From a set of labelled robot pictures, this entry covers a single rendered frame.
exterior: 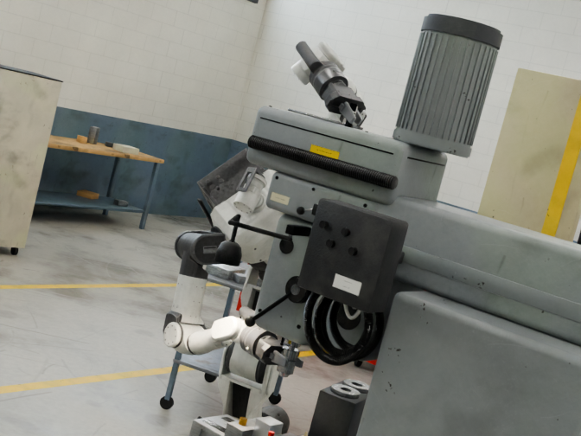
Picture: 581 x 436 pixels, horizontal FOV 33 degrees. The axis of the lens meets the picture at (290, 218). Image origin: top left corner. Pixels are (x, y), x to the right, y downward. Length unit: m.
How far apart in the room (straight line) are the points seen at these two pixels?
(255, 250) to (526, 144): 1.58
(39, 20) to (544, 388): 9.87
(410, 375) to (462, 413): 0.15
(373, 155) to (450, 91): 0.24
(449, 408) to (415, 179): 0.59
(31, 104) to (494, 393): 6.98
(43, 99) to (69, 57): 3.13
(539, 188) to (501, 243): 1.94
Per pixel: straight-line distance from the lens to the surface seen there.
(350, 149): 2.45
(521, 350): 2.14
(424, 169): 2.49
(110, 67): 12.33
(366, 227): 2.13
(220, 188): 3.13
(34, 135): 8.80
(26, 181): 8.86
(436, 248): 2.34
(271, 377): 3.43
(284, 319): 2.58
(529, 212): 4.21
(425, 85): 2.41
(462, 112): 2.41
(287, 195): 2.55
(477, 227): 2.30
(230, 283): 5.65
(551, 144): 4.21
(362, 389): 3.07
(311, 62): 2.68
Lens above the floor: 1.91
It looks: 6 degrees down
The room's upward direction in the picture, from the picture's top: 14 degrees clockwise
